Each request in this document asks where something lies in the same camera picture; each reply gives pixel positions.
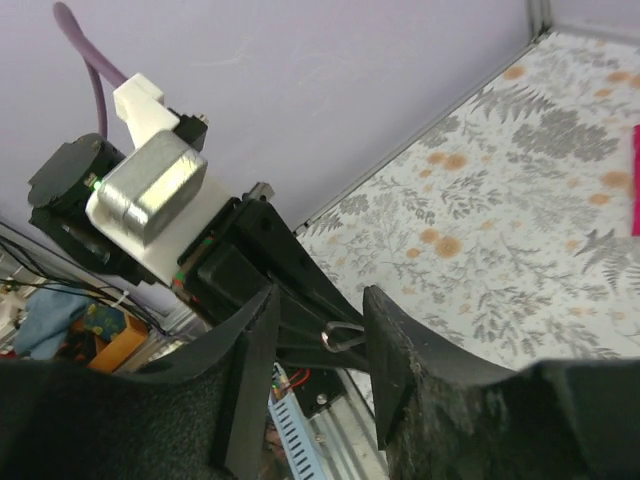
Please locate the large metal keyring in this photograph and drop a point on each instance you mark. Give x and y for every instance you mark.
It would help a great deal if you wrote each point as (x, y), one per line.
(338, 337)

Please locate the aluminium front rail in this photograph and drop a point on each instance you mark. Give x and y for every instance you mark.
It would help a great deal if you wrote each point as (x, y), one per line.
(322, 429)

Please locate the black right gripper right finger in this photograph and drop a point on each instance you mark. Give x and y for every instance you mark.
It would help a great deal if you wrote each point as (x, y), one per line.
(442, 412)

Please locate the floral table mat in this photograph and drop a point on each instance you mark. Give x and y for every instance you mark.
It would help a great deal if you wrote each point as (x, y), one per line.
(507, 226)

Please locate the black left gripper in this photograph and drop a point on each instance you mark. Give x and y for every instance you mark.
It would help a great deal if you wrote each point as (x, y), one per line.
(247, 250)

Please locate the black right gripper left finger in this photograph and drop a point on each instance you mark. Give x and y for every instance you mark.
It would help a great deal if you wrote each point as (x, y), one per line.
(196, 413)

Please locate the folded pink cloth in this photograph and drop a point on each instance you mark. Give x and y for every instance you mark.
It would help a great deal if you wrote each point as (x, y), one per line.
(636, 182)

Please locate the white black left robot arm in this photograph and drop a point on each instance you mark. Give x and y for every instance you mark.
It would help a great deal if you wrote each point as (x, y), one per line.
(59, 193)

